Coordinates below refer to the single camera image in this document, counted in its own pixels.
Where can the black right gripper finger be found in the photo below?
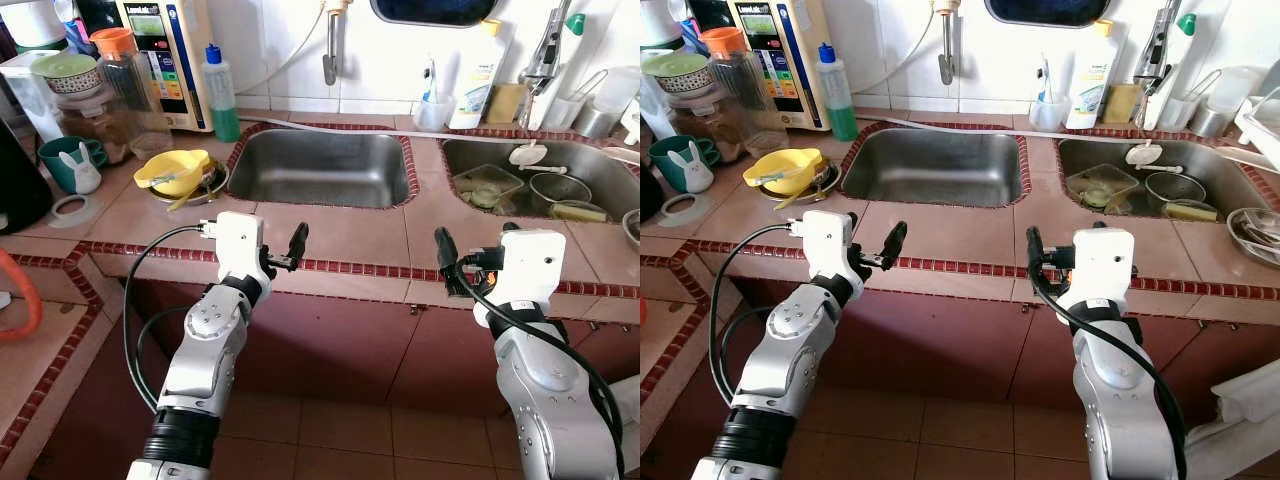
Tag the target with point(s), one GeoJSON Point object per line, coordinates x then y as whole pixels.
{"type": "Point", "coordinates": [446, 255]}
{"type": "Point", "coordinates": [1036, 250]}

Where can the stainless steel bowl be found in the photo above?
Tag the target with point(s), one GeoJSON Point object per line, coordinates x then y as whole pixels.
{"type": "Point", "coordinates": [829, 184]}
{"type": "Point", "coordinates": [218, 184]}

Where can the yellow plastic bowl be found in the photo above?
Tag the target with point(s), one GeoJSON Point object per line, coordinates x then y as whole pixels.
{"type": "Point", "coordinates": [797, 160]}
{"type": "Point", "coordinates": [187, 162]}

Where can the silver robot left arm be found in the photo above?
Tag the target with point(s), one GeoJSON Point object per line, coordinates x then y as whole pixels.
{"type": "Point", "coordinates": [200, 350]}
{"type": "Point", "coordinates": [790, 350]}

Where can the red tiled kitchen counter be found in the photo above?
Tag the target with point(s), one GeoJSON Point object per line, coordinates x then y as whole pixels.
{"type": "Point", "coordinates": [350, 340]}
{"type": "Point", "coordinates": [960, 340]}

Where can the stainless steel sink basin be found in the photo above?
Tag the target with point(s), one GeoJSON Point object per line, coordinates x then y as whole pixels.
{"type": "Point", "coordinates": [1215, 163]}
{"type": "Point", "coordinates": [935, 165]}
{"type": "Point", "coordinates": [600, 162]}
{"type": "Point", "coordinates": [320, 170]}

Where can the small steel pot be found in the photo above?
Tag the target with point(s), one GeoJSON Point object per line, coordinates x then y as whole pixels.
{"type": "Point", "coordinates": [1175, 190]}
{"type": "Point", "coordinates": [560, 190]}

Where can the yellow rectangular sponge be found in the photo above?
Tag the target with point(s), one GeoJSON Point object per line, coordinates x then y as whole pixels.
{"type": "Point", "coordinates": [578, 212]}
{"type": "Point", "coordinates": [1192, 212]}

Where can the white ladle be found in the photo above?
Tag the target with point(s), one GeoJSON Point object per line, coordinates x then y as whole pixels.
{"type": "Point", "coordinates": [527, 154]}
{"type": "Point", "coordinates": [1143, 154]}

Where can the clear plastic cup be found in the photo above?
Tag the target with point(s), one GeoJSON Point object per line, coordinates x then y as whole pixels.
{"type": "Point", "coordinates": [433, 115]}
{"type": "Point", "coordinates": [1048, 115]}

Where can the green soap bottle blue cap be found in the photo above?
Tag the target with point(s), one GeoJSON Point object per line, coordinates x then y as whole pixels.
{"type": "Point", "coordinates": [840, 115]}
{"type": "Point", "coordinates": [224, 115]}

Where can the stacked steel plates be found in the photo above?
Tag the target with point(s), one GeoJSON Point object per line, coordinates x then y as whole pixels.
{"type": "Point", "coordinates": [632, 228]}
{"type": "Point", "coordinates": [1255, 235]}

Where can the tan square sponge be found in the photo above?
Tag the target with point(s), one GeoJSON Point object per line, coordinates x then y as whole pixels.
{"type": "Point", "coordinates": [1120, 105]}
{"type": "Point", "coordinates": [505, 105]}

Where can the white detergent bottle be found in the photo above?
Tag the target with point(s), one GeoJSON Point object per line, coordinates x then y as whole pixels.
{"type": "Point", "coordinates": [475, 90]}
{"type": "Point", "coordinates": [1088, 90]}

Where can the black kettle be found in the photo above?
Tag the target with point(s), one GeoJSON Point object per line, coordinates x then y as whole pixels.
{"type": "Point", "coordinates": [20, 185]}
{"type": "Point", "coordinates": [648, 205]}

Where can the white blue toothbrush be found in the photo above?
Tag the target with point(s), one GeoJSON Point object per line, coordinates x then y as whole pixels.
{"type": "Point", "coordinates": [431, 78]}
{"type": "Point", "coordinates": [1045, 78]}

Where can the steel cup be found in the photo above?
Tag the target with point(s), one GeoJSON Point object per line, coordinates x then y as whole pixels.
{"type": "Point", "coordinates": [1208, 122]}
{"type": "Point", "coordinates": [595, 122]}

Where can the white bunny figure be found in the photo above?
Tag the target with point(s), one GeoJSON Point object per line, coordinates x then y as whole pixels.
{"type": "Point", "coordinates": [82, 178]}
{"type": "Point", "coordinates": [692, 177]}

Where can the teal ceramic mug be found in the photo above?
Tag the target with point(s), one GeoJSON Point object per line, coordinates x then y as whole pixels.
{"type": "Point", "coordinates": [55, 160]}
{"type": "Point", "coordinates": [665, 158]}

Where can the glass jar brown contents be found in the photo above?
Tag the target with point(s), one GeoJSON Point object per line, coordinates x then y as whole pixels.
{"type": "Point", "coordinates": [95, 125]}
{"type": "Point", "coordinates": [705, 125]}

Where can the chrome sink faucet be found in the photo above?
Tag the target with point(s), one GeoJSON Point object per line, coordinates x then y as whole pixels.
{"type": "Point", "coordinates": [545, 55]}
{"type": "Point", "coordinates": [1158, 55]}

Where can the clear plastic jug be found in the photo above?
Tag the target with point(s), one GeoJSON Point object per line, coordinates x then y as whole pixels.
{"type": "Point", "coordinates": [618, 88]}
{"type": "Point", "coordinates": [1238, 88]}

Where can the beige water ionizer appliance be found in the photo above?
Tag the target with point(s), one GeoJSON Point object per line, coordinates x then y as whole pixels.
{"type": "Point", "coordinates": [195, 40]}
{"type": "Point", "coordinates": [808, 40]}

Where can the white plastic container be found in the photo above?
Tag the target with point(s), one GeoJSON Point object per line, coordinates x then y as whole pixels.
{"type": "Point", "coordinates": [25, 95]}
{"type": "Point", "coordinates": [652, 105]}

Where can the white dish rack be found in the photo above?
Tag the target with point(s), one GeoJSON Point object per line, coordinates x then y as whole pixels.
{"type": "Point", "coordinates": [1262, 130]}

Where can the dark hanging pan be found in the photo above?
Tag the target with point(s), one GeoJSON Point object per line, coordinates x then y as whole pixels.
{"type": "Point", "coordinates": [435, 10]}
{"type": "Point", "coordinates": [1050, 10]}

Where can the clear pitcher orange lid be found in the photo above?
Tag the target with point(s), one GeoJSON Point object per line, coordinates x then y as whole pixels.
{"type": "Point", "coordinates": [722, 41]}
{"type": "Point", "coordinates": [112, 42]}

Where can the patterned bowl green lid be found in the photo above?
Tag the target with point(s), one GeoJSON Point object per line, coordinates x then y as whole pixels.
{"type": "Point", "coordinates": [62, 66]}
{"type": "Point", "coordinates": [675, 65]}

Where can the white pot green base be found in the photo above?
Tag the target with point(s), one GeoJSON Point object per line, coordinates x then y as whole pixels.
{"type": "Point", "coordinates": [660, 20]}
{"type": "Point", "coordinates": [30, 20]}

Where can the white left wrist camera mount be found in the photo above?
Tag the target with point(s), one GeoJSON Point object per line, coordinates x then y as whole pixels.
{"type": "Point", "coordinates": [828, 245]}
{"type": "Point", "coordinates": [238, 245]}

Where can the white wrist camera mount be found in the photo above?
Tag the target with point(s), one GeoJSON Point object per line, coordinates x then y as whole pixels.
{"type": "Point", "coordinates": [828, 245]}
{"type": "Point", "coordinates": [238, 245]}
{"type": "Point", "coordinates": [1100, 265]}
{"type": "Point", "coordinates": [525, 270]}

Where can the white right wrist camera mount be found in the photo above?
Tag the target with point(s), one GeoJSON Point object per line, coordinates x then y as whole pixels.
{"type": "Point", "coordinates": [1100, 265]}
{"type": "Point", "coordinates": [525, 270]}

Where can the metal wall spout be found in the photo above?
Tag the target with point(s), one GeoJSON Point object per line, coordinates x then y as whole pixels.
{"type": "Point", "coordinates": [330, 65]}
{"type": "Point", "coordinates": [944, 65]}

